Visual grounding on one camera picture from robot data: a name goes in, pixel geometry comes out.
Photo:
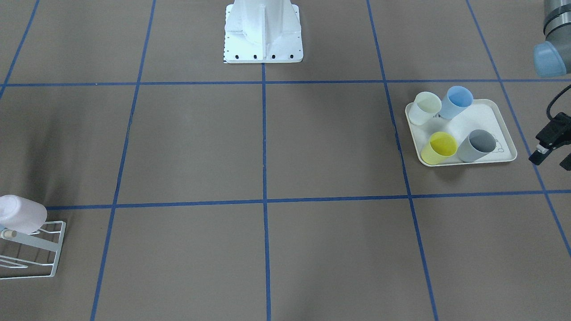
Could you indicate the white wire cup rack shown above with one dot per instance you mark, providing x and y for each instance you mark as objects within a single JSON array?
[{"x": 32, "y": 256}]

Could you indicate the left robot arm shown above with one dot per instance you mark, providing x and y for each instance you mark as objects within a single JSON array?
[{"x": 552, "y": 58}]

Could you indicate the pink plastic cup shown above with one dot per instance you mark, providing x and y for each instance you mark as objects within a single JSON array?
[{"x": 21, "y": 214}]

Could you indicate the cream plastic cup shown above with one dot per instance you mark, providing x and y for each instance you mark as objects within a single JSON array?
[{"x": 424, "y": 107}]

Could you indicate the yellow plastic cup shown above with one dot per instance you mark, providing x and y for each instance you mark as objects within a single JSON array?
[{"x": 439, "y": 147}]

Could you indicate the light blue plastic cup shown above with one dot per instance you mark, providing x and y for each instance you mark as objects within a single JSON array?
[{"x": 456, "y": 100}]

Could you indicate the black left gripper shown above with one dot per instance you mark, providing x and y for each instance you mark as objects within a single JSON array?
[{"x": 552, "y": 135}]

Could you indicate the cream plastic tray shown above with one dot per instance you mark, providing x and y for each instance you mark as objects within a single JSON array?
[{"x": 483, "y": 114}]

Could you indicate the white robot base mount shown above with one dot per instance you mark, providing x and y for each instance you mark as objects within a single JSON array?
[{"x": 262, "y": 31}]

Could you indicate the grey plastic cup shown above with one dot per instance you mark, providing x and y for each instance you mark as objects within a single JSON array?
[{"x": 476, "y": 145}]

